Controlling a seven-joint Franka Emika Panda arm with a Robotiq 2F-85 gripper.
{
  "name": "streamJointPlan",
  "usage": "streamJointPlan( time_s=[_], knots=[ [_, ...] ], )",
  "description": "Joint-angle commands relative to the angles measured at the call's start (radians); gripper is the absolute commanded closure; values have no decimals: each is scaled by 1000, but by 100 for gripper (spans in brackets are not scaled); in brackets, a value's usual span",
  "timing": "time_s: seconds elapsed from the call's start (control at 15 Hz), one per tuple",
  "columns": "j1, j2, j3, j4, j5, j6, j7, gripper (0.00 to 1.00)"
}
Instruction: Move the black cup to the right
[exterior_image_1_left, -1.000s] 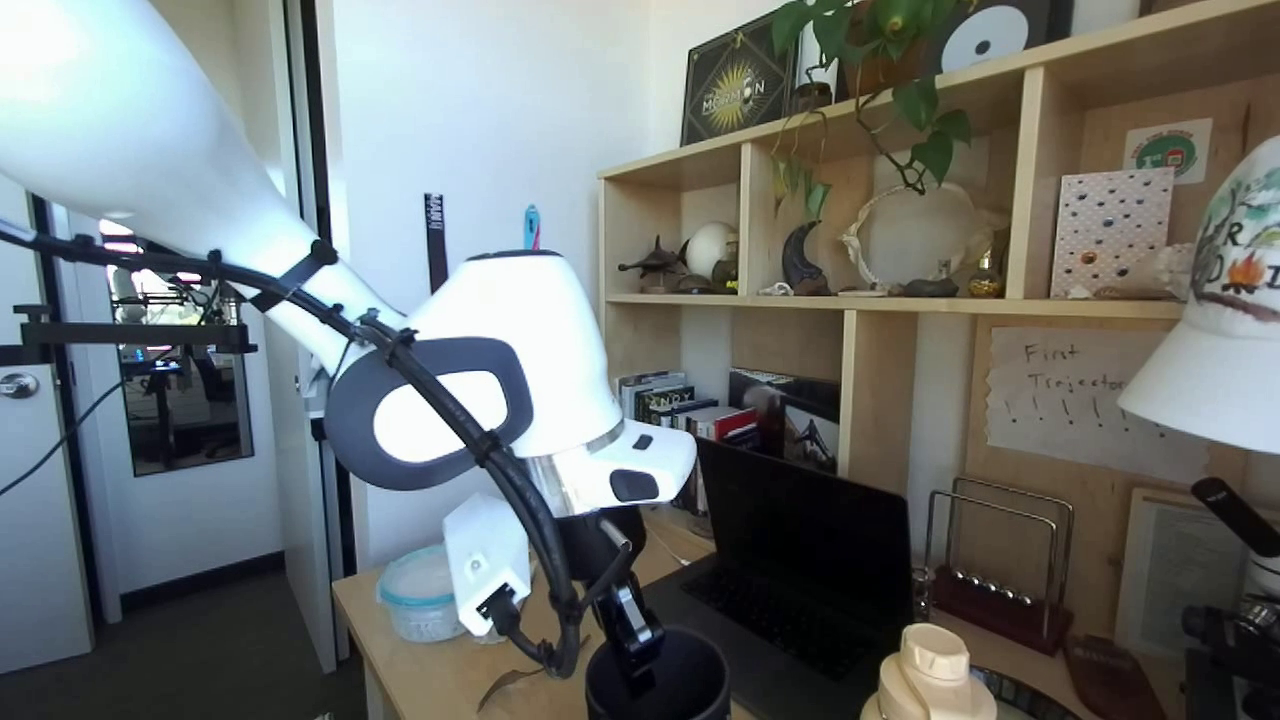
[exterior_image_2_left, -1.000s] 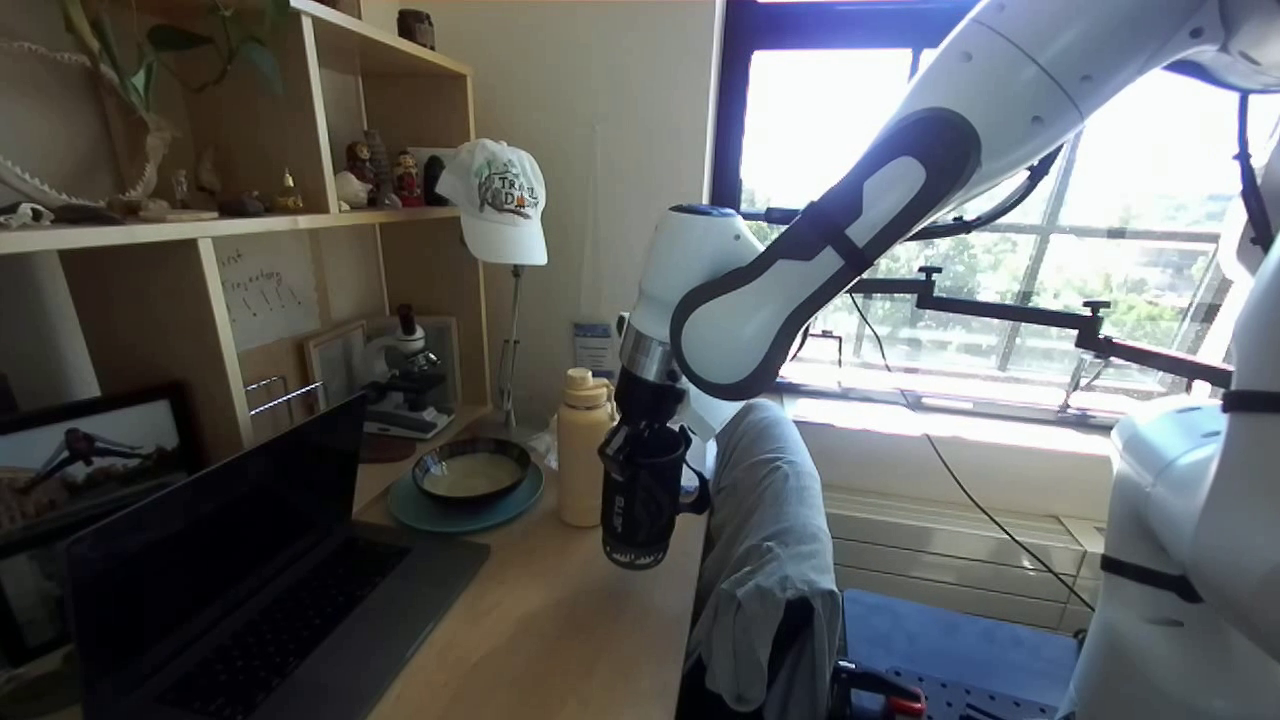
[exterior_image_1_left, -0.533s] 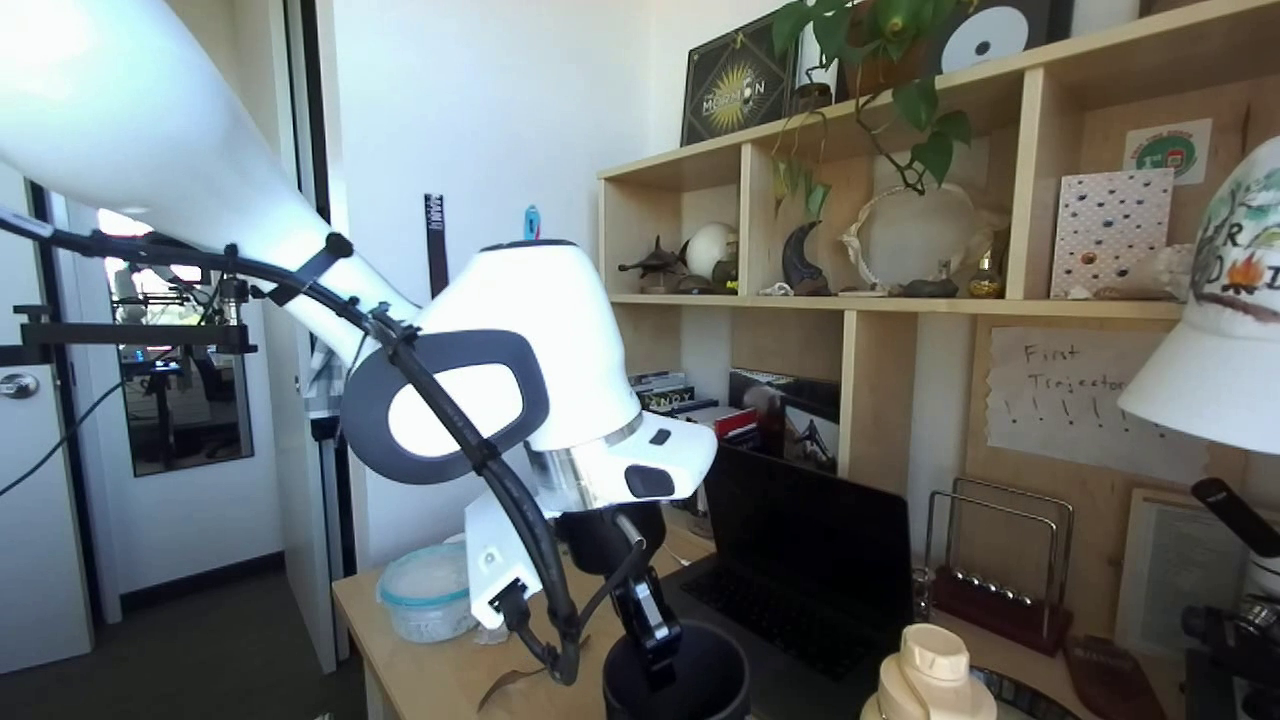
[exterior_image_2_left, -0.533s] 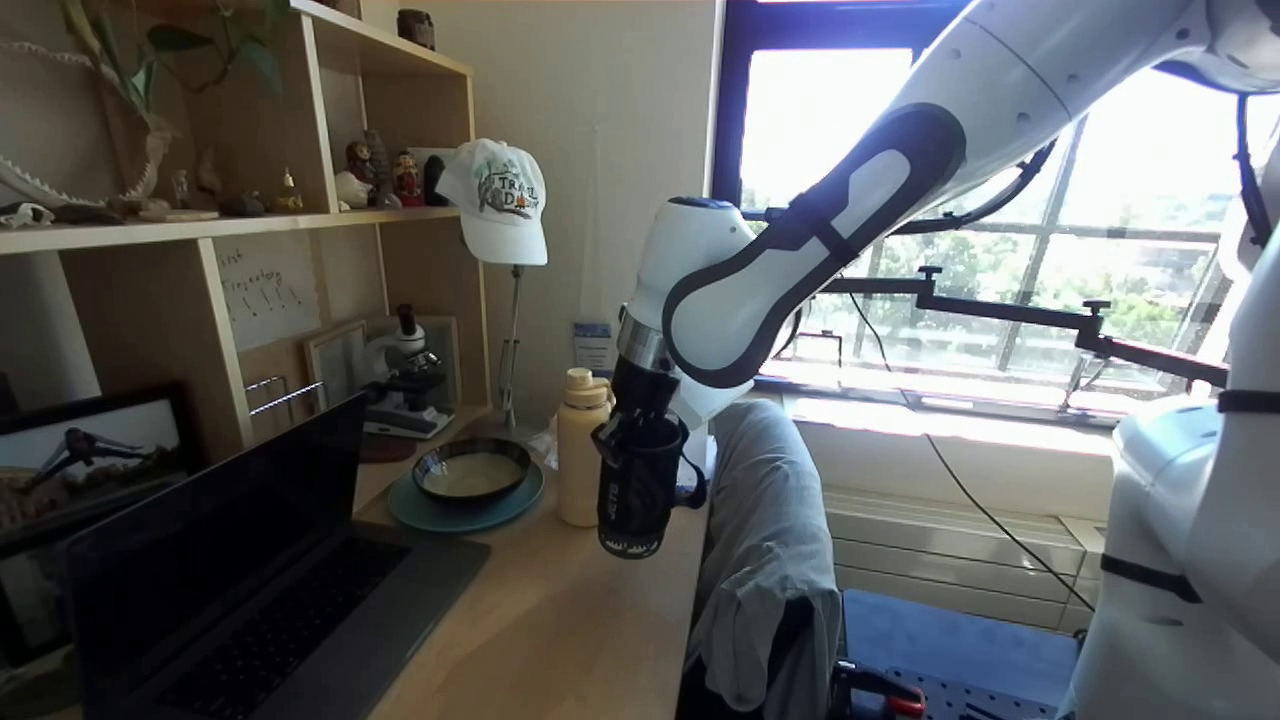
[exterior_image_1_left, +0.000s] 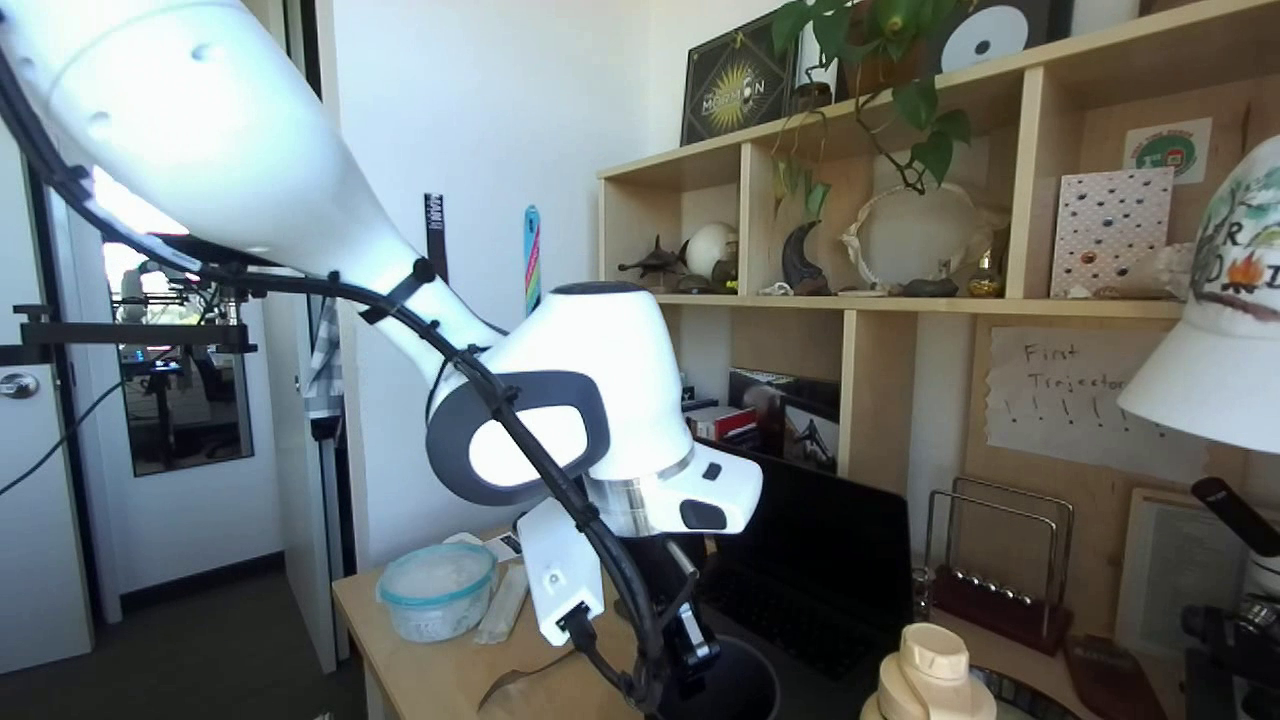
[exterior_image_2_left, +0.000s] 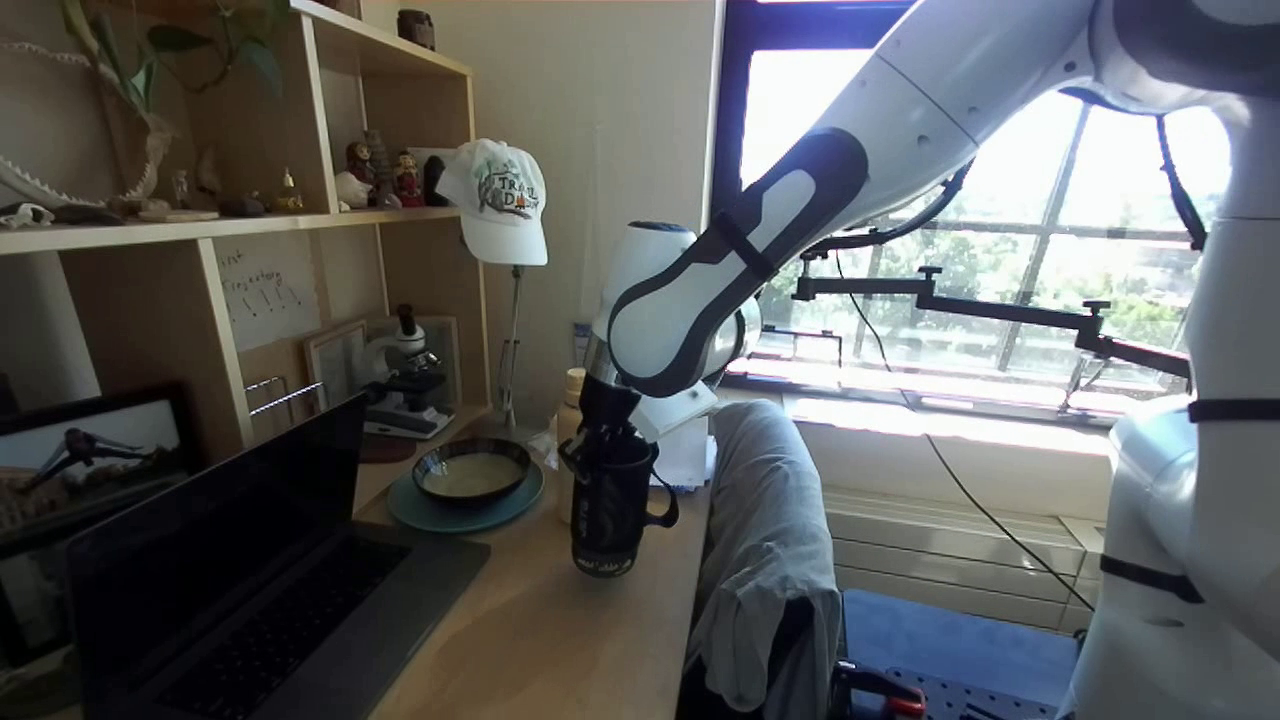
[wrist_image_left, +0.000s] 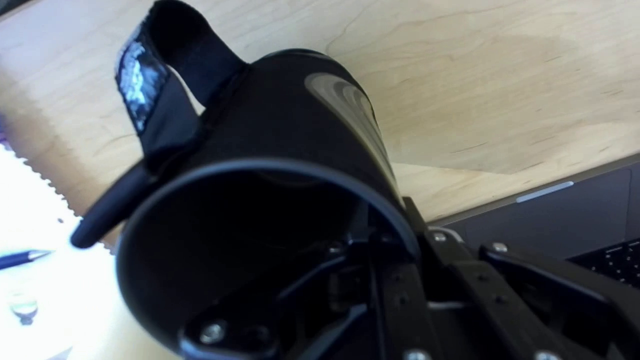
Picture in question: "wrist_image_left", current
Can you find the blue pen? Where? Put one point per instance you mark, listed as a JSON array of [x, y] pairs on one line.
[[20, 259]]

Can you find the dark grey laptop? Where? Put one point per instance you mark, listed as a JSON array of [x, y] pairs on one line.
[[567, 212]]

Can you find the white paper stack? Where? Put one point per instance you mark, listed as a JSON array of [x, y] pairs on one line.
[[30, 220]]

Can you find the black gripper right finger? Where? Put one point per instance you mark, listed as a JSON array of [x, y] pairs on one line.
[[521, 306]]

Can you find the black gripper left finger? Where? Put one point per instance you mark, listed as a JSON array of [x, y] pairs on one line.
[[313, 313]]

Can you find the small silver clip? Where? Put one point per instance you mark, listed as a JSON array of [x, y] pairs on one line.
[[25, 310]]

